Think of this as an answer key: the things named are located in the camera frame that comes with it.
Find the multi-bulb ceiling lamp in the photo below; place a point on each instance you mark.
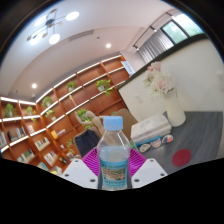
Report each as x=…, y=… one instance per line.
x=54, y=38

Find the wooden bookshelf unit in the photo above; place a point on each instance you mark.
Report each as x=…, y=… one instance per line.
x=60, y=110

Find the brown chair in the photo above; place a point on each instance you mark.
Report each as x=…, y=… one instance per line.
x=126, y=120

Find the window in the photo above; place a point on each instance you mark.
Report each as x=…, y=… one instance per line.
x=180, y=30

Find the painted oval stone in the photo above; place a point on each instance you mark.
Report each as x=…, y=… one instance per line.
x=144, y=148
x=167, y=139
x=156, y=143

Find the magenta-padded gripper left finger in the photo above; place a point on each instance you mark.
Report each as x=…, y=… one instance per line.
x=79, y=171

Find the black track light rail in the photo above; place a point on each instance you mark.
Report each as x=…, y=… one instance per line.
x=152, y=28

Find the white vase with flowers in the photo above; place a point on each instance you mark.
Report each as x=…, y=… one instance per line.
x=175, y=113

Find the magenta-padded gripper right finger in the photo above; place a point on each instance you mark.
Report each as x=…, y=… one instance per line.
x=149, y=171

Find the ceiling air vent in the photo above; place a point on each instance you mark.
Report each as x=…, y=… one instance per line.
x=81, y=35

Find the white wall switch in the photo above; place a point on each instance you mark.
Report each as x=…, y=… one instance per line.
x=138, y=98

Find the white book stack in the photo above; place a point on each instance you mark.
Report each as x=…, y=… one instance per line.
x=150, y=128

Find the clear blue-capped water bottle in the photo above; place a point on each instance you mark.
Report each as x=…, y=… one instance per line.
x=113, y=160

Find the wooden artist mannequin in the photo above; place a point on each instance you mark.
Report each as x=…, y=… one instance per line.
x=91, y=121

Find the grey curtain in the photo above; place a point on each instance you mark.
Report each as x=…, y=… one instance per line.
x=156, y=46

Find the flat round red coaster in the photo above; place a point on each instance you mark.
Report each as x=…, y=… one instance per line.
x=181, y=157

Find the dark office chair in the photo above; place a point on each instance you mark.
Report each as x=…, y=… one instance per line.
x=86, y=141

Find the recessed ceiling light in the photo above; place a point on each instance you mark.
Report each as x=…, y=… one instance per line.
x=108, y=45
x=34, y=85

